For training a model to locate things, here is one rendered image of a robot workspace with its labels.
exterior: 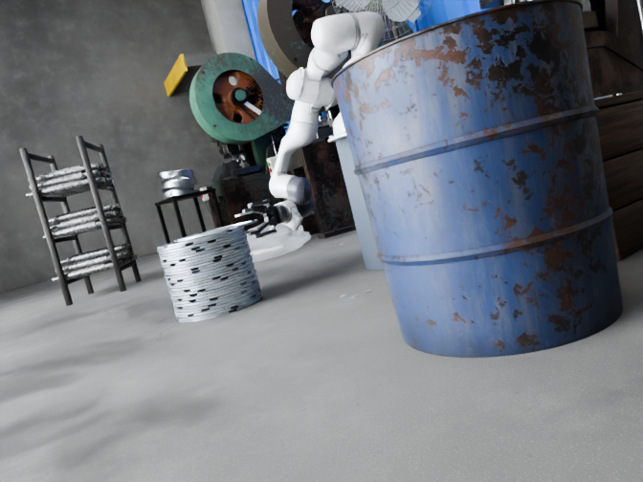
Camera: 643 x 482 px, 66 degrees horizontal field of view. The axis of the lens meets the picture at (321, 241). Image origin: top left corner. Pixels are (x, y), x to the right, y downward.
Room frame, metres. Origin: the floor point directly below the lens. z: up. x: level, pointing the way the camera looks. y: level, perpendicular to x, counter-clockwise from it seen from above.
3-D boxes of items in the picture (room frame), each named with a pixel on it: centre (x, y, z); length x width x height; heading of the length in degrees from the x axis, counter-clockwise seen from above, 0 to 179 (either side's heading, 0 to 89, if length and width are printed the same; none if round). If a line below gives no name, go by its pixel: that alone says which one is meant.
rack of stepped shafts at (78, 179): (3.19, 1.43, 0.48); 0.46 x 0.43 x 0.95; 97
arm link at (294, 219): (2.00, 0.10, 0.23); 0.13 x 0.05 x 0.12; 52
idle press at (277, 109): (5.29, 0.35, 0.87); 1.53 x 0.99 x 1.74; 120
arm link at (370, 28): (1.70, -0.28, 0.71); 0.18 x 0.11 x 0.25; 111
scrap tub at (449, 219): (0.89, -0.29, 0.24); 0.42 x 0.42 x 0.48
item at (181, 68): (7.68, 1.10, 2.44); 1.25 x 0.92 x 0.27; 27
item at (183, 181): (4.39, 1.08, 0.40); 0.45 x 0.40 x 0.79; 39
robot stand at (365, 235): (1.68, -0.25, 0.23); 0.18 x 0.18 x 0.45; 33
